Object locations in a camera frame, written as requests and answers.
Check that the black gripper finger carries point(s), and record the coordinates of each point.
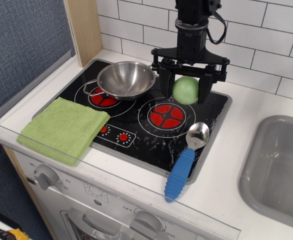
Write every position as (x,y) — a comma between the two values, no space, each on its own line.
(167,80)
(204,87)

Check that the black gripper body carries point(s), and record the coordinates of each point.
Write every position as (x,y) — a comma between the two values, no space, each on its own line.
(190,57)

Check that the green round toy fruit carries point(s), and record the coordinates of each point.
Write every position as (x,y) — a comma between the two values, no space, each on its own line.
(186,90)

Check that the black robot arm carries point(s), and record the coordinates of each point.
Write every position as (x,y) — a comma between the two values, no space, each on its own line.
(197,12)

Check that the yellow black object bottom left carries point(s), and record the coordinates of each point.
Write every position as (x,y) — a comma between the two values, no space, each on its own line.
(13,234)

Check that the stainless steel bowl pan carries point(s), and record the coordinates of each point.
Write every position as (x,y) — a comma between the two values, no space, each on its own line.
(124,81)

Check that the black toy stovetop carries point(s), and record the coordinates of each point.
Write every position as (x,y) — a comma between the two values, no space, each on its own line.
(149,132)

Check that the green folded microfiber cloth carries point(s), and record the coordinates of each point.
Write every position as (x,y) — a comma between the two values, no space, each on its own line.
(63,130)

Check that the grey sink basin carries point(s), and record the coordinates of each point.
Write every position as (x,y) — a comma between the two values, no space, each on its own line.
(266,181)

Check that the grey right oven knob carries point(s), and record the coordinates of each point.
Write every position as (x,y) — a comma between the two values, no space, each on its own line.
(146,225)

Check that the grey oven knob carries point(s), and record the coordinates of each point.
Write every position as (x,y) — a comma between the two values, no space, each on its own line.
(45,176)
(146,225)

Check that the grey left oven knob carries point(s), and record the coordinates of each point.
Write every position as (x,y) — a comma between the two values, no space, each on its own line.
(45,176)

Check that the clear acrylic front guard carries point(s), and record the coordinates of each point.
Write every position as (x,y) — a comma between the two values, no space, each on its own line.
(84,202)

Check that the blue handled metal spoon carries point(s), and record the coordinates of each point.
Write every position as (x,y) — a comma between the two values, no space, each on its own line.
(196,137)

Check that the light wooden side post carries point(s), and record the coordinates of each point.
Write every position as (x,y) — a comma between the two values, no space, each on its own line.
(84,24)

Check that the grey oven door handle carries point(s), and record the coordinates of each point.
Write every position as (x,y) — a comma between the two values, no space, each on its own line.
(93,226)

